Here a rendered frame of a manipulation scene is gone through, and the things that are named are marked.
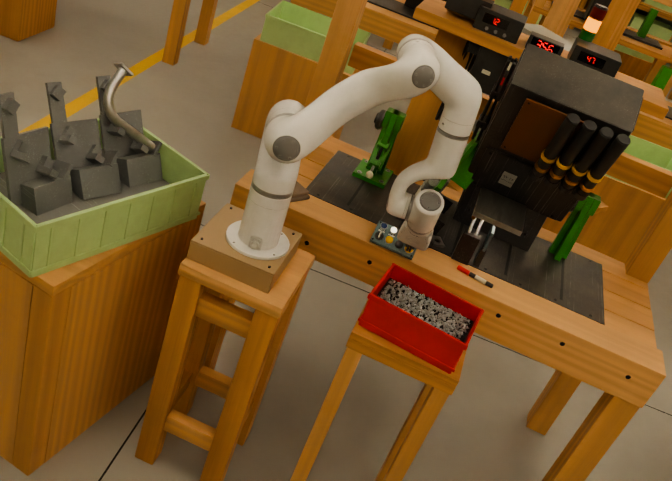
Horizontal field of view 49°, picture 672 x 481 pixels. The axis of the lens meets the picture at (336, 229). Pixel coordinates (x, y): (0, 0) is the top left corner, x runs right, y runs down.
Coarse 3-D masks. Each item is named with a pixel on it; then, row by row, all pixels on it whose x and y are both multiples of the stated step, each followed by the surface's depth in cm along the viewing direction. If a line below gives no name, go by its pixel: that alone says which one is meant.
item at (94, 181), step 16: (48, 96) 211; (64, 112) 215; (64, 128) 216; (80, 128) 219; (96, 128) 223; (80, 144) 220; (96, 144) 224; (64, 160) 216; (80, 160) 220; (80, 176) 215; (96, 176) 219; (112, 176) 223; (80, 192) 217; (96, 192) 219; (112, 192) 223
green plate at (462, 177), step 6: (474, 138) 243; (468, 144) 247; (474, 144) 236; (468, 150) 238; (474, 150) 238; (462, 156) 240; (468, 156) 240; (462, 162) 241; (468, 162) 241; (462, 168) 242; (468, 168) 242; (456, 174) 244; (462, 174) 243; (468, 174) 243; (456, 180) 245; (462, 180) 244; (468, 180) 244; (462, 186) 245; (468, 186) 244
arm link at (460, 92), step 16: (400, 48) 189; (448, 64) 189; (448, 80) 189; (464, 80) 187; (448, 96) 189; (464, 96) 188; (480, 96) 190; (448, 112) 192; (464, 112) 190; (448, 128) 193; (464, 128) 193
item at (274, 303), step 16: (304, 256) 228; (192, 272) 207; (208, 272) 207; (288, 272) 219; (304, 272) 221; (224, 288) 206; (240, 288) 205; (272, 288) 210; (288, 288) 212; (256, 304) 205; (272, 304) 204
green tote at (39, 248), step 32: (0, 160) 214; (0, 192) 190; (160, 192) 215; (192, 192) 228; (0, 224) 193; (32, 224) 183; (64, 224) 191; (96, 224) 201; (128, 224) 212; (160, 224) 224; (32, 256) 188; (64, 256) 197
